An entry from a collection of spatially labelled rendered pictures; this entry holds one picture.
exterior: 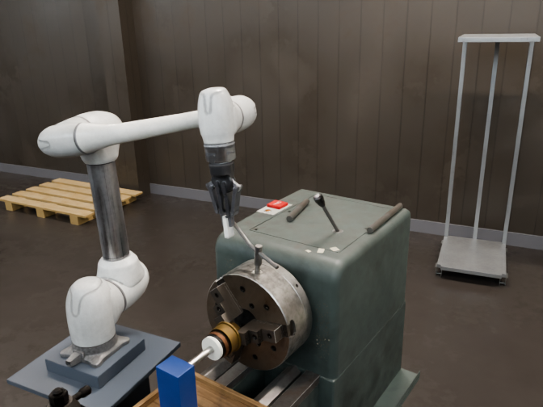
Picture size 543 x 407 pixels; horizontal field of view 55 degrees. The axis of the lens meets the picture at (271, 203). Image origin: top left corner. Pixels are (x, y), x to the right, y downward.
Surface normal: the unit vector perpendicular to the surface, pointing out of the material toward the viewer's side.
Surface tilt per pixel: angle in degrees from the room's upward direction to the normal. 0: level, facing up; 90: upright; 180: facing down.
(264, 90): 90
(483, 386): 0
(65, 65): 90
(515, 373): 0
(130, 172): 90
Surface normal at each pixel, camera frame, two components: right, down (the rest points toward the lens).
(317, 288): -0.58, 0.29
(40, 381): -0.02, -0.94
